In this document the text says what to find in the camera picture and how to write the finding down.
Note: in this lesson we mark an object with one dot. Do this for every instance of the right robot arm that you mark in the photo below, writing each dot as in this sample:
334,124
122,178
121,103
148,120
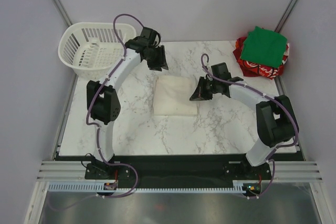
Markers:
275,118

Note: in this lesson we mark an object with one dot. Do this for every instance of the folded red printed t shirt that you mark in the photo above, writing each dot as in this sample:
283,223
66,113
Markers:
250,69

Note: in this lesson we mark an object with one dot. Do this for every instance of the folded green t shirt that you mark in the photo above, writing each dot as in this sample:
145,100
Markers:
264,47

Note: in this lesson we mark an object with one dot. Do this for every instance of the cream white t shirt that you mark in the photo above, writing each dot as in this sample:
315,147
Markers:
172,96

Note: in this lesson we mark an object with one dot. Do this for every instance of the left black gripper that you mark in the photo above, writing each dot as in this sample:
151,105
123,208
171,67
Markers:
161,62

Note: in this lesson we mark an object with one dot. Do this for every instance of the left aluminium table rail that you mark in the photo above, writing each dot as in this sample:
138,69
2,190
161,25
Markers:
64,117

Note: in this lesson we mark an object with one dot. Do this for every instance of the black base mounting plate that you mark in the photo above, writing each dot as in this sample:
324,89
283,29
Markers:
177,171

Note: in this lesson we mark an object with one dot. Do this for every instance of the white slotted cable duct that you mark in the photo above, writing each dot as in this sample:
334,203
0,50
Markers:
104,188

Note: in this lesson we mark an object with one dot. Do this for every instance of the right aluminium frame post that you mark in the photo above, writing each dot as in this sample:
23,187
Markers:
288,11

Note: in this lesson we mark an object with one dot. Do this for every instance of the white plastic laundry basket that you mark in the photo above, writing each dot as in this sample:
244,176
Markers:
91,49

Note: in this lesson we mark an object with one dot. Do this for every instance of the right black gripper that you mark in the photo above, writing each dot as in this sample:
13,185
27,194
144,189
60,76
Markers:
199,93

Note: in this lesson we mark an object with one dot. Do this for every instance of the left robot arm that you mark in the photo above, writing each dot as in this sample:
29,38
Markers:
102,96

